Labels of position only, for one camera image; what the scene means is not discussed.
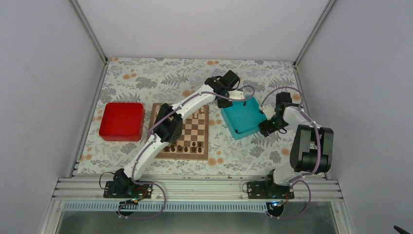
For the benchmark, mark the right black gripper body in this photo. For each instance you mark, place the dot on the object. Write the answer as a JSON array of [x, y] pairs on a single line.
[[278, 124]]

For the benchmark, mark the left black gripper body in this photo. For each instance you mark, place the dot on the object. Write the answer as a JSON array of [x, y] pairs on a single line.
[[220, 104]]

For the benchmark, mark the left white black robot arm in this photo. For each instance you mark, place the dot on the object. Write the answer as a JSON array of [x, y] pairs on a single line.
[[167, 129]]

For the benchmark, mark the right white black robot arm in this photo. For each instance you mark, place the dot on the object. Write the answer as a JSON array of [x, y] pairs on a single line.
[[312, 148]]

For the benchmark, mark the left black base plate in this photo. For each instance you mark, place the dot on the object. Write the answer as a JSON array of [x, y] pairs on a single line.
[[131, 191]]

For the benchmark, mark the wooden chess board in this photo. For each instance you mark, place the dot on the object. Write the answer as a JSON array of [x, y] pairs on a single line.
[[194, 134]]

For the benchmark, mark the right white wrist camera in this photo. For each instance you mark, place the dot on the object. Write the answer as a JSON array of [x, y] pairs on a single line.
[[268, 111]]

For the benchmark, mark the aluminium rail frame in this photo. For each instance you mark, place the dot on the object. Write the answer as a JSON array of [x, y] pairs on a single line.
[[195, 189]]

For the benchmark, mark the teal plastic tray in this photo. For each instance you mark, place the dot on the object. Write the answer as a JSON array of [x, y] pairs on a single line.
[[243, 118]]

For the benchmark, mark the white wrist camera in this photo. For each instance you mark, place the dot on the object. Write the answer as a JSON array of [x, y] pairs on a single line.
[[268, 111], [236, 95]]

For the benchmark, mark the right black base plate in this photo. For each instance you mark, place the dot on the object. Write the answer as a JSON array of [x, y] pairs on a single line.
[[263, 190]]

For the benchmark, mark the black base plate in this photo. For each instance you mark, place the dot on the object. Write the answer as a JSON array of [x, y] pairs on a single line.
[[131, 191], [263, 190]]

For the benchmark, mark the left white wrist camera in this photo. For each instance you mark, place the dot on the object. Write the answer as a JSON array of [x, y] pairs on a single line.
[[236, 95]]

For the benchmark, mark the red plastic tray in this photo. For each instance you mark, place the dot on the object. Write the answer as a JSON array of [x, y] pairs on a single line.
[[122, 121]]

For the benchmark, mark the floral patterned table mat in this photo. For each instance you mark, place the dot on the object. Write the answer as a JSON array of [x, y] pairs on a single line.
[[151, 80]]

